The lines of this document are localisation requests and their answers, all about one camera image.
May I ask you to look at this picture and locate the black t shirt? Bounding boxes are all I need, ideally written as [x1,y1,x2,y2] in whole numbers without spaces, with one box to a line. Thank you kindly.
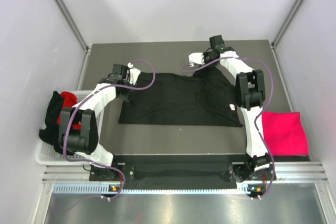
[39,91,63,154]
[118,67,242,127]

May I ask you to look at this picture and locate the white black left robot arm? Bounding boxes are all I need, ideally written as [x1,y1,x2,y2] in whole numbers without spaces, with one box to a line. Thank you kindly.
[58,63,139,180]

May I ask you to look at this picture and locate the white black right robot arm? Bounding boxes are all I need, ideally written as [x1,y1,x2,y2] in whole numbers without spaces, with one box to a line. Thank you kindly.
[202,35,270,180]

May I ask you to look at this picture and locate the red t shirt in basket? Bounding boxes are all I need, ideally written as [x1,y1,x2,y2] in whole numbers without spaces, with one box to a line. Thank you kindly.
[57,91,81,130]

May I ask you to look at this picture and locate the black t shirt in basket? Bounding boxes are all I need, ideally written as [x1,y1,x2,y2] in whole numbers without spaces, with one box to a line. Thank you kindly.
[39,91,63,154]

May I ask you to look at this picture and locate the white perforated plastic basket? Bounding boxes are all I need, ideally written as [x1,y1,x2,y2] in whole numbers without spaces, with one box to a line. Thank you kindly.
[35,90,106,166]

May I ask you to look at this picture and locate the folded pink t shirt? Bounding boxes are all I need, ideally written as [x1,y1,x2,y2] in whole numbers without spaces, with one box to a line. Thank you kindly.
[262,112,309,156]

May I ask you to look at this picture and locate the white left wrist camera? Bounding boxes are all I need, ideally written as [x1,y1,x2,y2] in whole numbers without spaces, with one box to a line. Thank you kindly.
[127,63,141,86]

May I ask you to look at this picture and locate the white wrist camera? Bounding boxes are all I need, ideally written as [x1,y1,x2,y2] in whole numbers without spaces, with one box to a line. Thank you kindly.
[127,63,141,86]
[188,52,205,67]

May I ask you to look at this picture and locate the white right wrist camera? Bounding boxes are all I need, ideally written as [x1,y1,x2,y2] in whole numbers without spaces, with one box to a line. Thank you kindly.
[188,52,205,67]

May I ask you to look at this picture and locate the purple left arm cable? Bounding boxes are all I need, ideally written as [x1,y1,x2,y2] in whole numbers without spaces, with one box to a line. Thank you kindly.
[62,59,156,201]

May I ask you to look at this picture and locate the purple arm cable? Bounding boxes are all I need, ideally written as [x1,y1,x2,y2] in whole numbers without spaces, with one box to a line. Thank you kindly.
[181,56,276,200]
[62,59,156,201]

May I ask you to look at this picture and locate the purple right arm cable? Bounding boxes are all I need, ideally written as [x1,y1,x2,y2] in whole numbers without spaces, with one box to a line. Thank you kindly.
[181,56,276,200]

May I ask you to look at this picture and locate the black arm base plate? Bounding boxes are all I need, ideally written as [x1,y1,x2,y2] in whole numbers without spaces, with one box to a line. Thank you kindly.
[89,154,276,190]

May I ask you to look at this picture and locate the white slotted cable duct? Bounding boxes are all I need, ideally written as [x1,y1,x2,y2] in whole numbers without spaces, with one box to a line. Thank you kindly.
[53,183,266,195]

